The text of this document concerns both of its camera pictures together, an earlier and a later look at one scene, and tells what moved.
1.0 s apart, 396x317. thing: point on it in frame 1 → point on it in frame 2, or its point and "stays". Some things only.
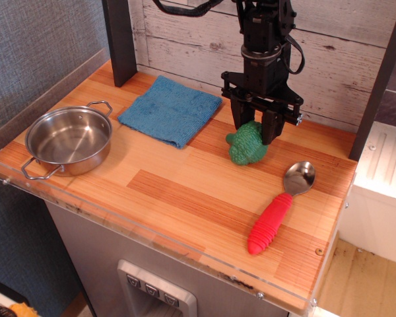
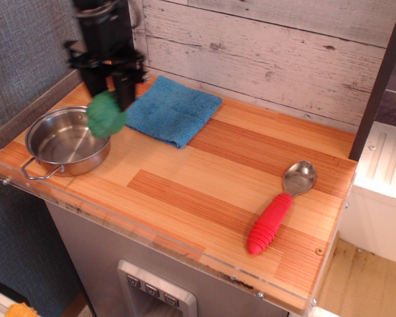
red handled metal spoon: x=298 y=177 stays
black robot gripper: x=264 y=85 → x=107 y=45
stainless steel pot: x=74 y=140 stays
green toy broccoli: x=246 y=145 → x=105 y=115
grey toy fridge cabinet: x=127 y=275 stays
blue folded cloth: x=171 y=111 stays
